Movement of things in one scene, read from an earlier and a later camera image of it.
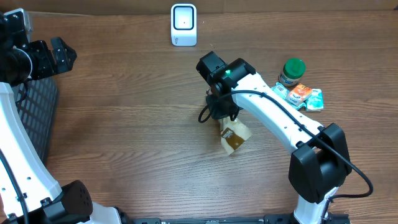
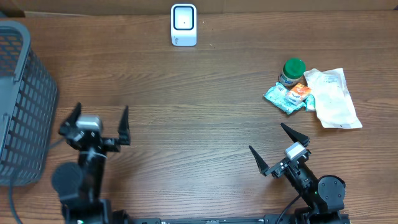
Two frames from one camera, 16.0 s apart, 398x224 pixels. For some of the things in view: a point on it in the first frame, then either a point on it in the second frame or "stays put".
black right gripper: x=219 y=112 -> x=277 y=169
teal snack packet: x=282 y=91 stays put
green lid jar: x=293 y=69 stays put
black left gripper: x=64 y=55 -> x=114 y=145
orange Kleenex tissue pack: x=299 y=94 stays put
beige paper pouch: x=233 y=134 -> x=333 y=103
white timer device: x=183 y=25 stays put
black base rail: x=268 y=219 stays put
